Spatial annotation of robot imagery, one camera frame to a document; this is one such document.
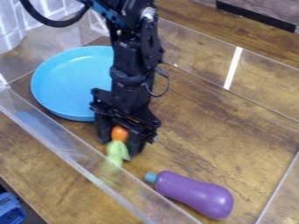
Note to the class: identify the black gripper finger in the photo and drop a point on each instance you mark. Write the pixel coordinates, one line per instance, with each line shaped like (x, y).
(102, 128)
(137, 138)

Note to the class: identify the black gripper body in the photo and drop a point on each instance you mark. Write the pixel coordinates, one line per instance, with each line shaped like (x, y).
(125, 101)

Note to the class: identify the orange toy carrot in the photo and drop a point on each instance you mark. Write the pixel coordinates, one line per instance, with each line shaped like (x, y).
(116, 150)

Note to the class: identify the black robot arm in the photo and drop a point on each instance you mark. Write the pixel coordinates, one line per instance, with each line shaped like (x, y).
(132, 27)

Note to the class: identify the blue plastic plate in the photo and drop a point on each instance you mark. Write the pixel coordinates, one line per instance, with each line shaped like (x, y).
(64, 78)

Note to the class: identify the purple toy eggplant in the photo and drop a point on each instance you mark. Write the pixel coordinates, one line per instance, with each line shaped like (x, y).
(209, 199)

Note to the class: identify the blue object at corner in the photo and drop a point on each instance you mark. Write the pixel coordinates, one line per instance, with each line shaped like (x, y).
(12, 213)

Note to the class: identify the white curtain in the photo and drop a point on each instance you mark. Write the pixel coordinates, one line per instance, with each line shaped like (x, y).
(16, 22)

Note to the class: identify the black bar in background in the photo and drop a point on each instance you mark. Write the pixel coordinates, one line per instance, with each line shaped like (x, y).
(277, 23)

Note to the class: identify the clear acrylic enclosure wall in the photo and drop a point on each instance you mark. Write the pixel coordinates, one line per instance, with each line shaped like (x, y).
(228, 105)

